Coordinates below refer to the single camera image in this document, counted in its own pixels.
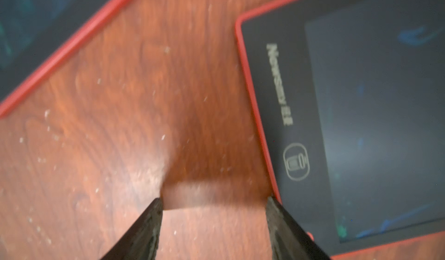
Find left writing tablet red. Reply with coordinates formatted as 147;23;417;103
1;0;129;117

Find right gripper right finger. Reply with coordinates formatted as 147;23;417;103
265;196;330;260

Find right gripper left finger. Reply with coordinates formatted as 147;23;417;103
102;198;163;260

